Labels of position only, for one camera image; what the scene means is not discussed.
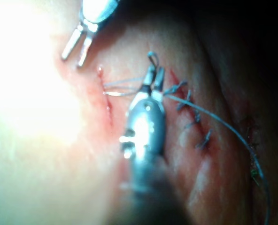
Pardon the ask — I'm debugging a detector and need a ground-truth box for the left arm needle driver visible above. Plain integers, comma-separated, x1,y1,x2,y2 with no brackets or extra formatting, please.
79,0,121,33

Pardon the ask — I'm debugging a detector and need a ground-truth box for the left arm needle driver jaw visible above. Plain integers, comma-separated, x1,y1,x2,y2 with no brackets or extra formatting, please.
61,24,84,60
77,30,94,68

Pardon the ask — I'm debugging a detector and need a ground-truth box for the right arm needle driver jaw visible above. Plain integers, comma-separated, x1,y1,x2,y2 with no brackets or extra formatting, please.
152,67,166,101
138,65,155,94

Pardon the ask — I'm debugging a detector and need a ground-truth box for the tissue pad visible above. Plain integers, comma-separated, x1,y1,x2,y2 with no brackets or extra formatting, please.
0,0,278,225

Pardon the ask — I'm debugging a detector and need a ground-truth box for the blue stitching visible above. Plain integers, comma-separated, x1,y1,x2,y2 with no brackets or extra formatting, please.
166,79,214,151

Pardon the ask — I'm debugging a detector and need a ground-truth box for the right arm needle driver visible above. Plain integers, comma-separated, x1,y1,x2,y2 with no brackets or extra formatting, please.
118,90,168,165

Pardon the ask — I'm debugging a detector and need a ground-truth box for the blue thread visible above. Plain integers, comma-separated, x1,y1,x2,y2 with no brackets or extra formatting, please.
102,51,271,225

